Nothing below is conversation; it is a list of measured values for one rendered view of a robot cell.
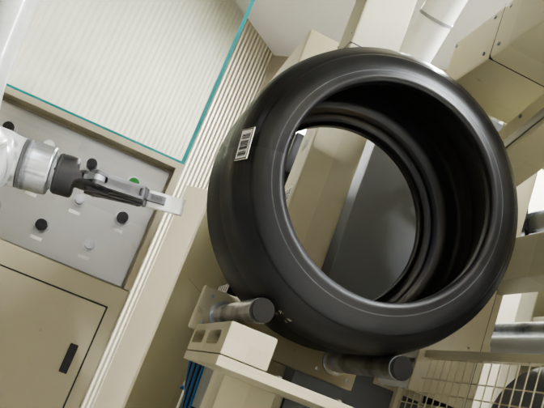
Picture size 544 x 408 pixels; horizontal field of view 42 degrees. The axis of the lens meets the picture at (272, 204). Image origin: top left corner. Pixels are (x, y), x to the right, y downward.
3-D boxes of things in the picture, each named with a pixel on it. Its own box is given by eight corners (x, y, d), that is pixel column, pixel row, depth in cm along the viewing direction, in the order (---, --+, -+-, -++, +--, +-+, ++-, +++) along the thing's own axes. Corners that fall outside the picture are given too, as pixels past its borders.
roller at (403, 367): (323, 354, 161) (341, 349, 162) (328, 374, 160) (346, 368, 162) (388, 359, 128) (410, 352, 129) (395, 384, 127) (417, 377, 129)
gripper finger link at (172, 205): (148, 190, 131) (149, 189, 130) (184, 200, 132) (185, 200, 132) (144, 206, 130) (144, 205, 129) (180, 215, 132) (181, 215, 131)
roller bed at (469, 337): (372, 383, 178) (407, 273, 186) (422, 403, 181) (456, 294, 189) (407, 388, 160) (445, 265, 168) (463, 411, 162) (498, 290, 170)
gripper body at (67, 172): (60, 146, 124) (112, 162, 126) (60, 158, 132) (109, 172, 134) (47, 187, 122) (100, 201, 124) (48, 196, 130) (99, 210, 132)
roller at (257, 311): (208, 318, 155) (219, 300, 157) (224, 329, 156) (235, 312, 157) (244, 313, 122) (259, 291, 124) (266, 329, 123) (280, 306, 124)
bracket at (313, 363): (187, 326, 156) (203, 285, 159) (346, 390, 163) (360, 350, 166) (189, 326, 153) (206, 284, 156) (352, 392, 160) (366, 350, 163)
